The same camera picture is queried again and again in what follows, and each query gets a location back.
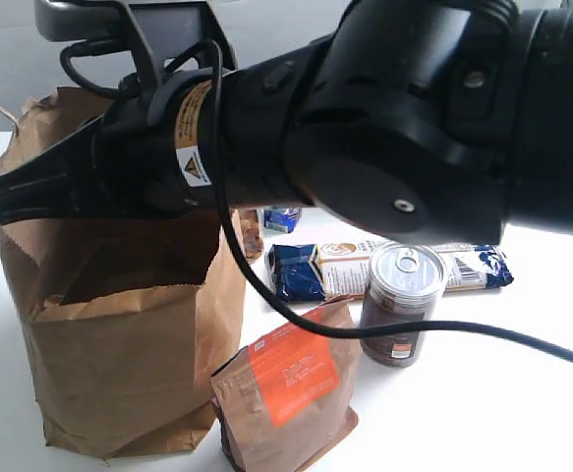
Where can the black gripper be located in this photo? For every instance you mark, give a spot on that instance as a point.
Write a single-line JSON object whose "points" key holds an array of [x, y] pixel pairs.
{"points": [[136, 161]]}

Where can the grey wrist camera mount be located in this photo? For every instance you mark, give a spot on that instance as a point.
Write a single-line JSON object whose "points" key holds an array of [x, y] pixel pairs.
{"points": [[155, 34]]}

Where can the small blue white carton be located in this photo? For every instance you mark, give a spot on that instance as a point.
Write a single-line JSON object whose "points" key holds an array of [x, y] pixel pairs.
{"points": [[281, 219]]}

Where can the yellow-lidded jar of nuts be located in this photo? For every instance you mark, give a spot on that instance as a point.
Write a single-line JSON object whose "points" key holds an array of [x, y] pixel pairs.
{"points": [[252, 238]]}

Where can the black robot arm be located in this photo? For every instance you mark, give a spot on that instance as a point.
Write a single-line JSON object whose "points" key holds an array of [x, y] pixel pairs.
{"points": [[426, 122]]}

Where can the large brown paper bag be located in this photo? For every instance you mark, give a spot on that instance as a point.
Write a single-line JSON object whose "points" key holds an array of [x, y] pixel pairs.
{"points": [[124, 322]]}

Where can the dark blue noodle package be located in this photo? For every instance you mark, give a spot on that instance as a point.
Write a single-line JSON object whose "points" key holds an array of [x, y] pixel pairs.
{"points": [[315, 273]]}

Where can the clear jar with dark contents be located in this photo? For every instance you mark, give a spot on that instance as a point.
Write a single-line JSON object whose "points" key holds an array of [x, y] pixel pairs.
{"points": [[405, 283]]}

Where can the brown pouch with orange label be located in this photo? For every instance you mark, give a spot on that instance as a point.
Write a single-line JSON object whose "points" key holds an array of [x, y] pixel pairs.
{"points": [[283, 401]]}

